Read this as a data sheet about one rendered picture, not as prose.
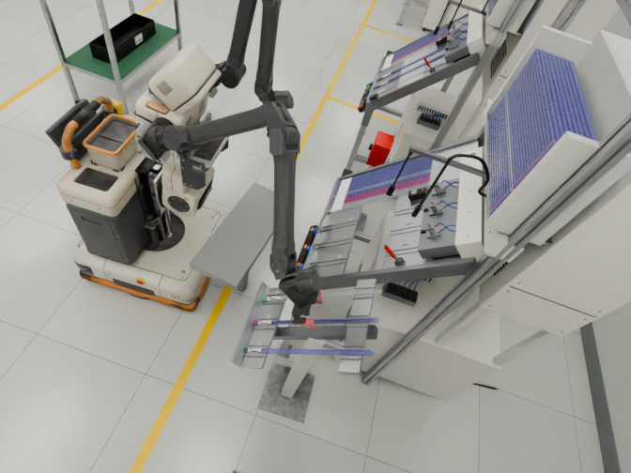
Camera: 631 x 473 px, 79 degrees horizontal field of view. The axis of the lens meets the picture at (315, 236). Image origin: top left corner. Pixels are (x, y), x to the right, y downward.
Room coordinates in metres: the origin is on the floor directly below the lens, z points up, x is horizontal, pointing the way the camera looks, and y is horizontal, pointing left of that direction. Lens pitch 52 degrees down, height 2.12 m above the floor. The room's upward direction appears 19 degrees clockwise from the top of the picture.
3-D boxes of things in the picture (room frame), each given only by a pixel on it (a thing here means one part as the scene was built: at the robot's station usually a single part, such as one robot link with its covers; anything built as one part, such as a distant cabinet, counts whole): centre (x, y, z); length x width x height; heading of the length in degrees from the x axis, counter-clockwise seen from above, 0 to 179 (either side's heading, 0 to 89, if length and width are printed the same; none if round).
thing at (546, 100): (1.10, -0.52, 1.52); 0.51 x 0.13 x 0.27; 179
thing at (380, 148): (1.89, -0.20, 0.39); 0.24 x 0.24 x 0.78; 89
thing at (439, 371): (1.16, -0.65, 0.31); 0.70 x 0.65 x 0.62; 179
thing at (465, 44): (2.59, -0.50, 0.66); 1.01 x 0.73 x 1.31; 89
